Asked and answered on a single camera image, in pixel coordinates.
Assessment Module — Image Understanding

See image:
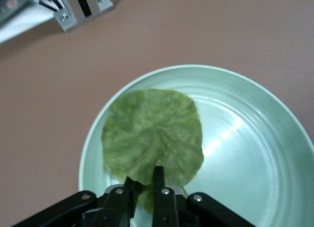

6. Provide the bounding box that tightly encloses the brown table cover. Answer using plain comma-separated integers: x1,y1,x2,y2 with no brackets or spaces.
0,0,314,227

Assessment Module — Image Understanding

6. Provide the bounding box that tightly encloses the dark labelled box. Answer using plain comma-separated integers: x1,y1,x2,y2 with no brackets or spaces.
0,0,40,26

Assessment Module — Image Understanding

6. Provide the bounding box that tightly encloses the aluminium camera post bracket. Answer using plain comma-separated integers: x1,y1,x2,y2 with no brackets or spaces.
52,0,115,33

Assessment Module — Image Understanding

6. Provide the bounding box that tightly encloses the pale green round plate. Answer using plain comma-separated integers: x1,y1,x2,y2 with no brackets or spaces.
78,64,314,227

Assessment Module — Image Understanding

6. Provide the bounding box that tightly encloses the thin black cable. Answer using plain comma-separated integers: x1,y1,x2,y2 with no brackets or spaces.
36,0,66,12

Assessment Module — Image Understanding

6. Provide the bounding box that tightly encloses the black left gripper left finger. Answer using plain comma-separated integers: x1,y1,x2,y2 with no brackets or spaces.
14,176,138,227

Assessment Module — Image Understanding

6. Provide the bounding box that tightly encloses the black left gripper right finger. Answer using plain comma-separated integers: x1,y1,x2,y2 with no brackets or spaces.
152,165,256,227

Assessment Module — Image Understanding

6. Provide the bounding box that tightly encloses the green lettuce leaf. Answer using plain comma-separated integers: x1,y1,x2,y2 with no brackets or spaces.
102,88,205,215

